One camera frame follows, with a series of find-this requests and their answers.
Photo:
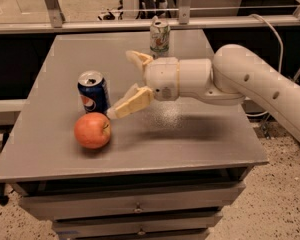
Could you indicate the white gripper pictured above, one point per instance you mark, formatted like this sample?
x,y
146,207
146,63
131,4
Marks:
x,y
162,77

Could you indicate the blue pepsi can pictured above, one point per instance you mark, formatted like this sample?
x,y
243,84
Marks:
x,y
92,87

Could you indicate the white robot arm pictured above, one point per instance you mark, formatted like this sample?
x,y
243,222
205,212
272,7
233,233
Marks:
x,y
233,74

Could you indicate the white green soda can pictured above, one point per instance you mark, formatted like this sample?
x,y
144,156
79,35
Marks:
x,y
159,37

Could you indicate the red apple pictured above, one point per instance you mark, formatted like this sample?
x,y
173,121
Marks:
x,y
92,130

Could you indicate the grey drawer cabinet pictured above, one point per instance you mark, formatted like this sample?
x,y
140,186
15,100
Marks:
x,y
184,142

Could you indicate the grey top drawer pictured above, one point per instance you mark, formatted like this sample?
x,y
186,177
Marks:
x,y
133,201

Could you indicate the grey drawer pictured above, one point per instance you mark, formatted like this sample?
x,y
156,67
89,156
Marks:
x,y
133,201
138,225

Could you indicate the metal window frame rail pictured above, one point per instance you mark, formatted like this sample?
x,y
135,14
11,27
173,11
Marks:
x,y
61,16

